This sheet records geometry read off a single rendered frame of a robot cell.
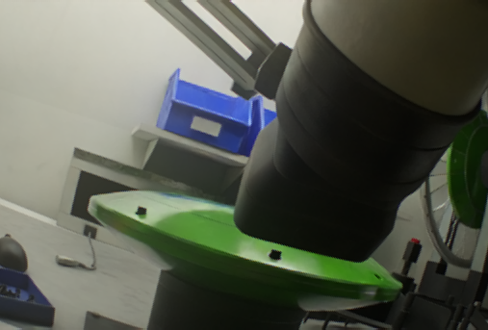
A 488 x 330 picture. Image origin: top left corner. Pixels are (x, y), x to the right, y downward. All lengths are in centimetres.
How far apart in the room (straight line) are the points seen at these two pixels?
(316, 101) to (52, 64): 123
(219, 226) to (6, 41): 117
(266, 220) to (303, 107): 7
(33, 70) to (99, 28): 24
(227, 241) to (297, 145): 15
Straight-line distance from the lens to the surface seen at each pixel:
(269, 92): 66
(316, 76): 16
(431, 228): 102
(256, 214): 21
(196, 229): 32
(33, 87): 135
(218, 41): 62
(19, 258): 61
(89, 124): 132
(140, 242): 33
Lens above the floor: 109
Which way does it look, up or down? 5 degrees up
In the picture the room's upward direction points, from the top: 16 degrees clockwise
